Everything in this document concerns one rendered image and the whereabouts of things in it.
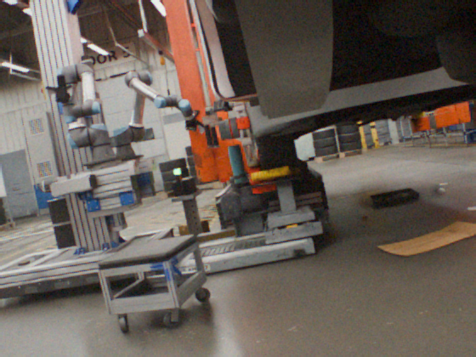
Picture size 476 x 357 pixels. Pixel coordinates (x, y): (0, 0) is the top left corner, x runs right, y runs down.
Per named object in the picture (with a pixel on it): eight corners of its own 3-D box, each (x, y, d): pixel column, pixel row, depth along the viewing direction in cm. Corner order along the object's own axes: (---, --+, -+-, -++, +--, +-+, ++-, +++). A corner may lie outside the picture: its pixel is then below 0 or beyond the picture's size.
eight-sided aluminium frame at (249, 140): (257, 167, 314) (239, 79, 312) (246, 168, 315) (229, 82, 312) (260, 163, 369) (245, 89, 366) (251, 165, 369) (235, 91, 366)
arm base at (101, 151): (90, 161, 316) (87, 146, 316) (98, 161, 331) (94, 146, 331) (111, 157, 315) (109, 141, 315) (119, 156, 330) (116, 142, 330)
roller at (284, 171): (294, 173, 326) (292, 165, 325) (248, 183, 328) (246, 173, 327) (293, 173, 331) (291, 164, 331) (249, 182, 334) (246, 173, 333)
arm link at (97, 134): (110, 142, 318) (105, 121, 317) (89, 146, 315) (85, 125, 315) (111, 143, 330) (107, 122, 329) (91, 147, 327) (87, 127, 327)
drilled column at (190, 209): (204, 248, 404) (193, 196, 402) (192, 251, 405) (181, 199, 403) (206, 246, 414) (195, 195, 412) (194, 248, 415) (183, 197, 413)
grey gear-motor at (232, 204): (285, 229, 365) (275, 182, 364) (227, 240, 368) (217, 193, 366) (284, 226, 383) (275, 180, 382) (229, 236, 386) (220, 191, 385)
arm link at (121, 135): (111, 147, 371) (108, 128, 370) (126, 144, 382) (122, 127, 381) (121, 144, 364) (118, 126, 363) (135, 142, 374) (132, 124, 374)
